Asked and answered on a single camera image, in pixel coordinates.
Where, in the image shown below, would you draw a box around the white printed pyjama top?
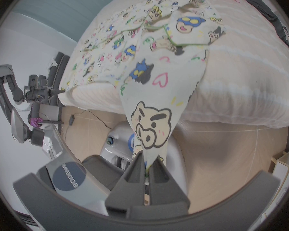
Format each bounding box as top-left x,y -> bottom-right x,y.
63,0 -> 227,177

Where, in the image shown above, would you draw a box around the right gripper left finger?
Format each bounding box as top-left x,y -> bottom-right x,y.
105,151 -> 145,216

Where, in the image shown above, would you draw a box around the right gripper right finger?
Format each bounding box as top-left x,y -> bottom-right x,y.
144,157 -> 191,211

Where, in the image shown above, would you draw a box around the pile of clothes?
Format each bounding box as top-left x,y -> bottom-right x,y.
234,0 -> 289,49

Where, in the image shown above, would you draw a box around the dark grey ribbed chair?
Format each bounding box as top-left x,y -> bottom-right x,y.
48,52 -> 71,106

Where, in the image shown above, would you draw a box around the blue-green curtain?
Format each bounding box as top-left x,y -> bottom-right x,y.
12,0 -> 128,43

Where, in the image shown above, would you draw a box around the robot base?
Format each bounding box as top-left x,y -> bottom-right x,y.
11,110 -> 189,214

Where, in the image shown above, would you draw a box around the bed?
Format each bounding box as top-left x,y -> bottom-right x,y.
59,0 -> 289,129

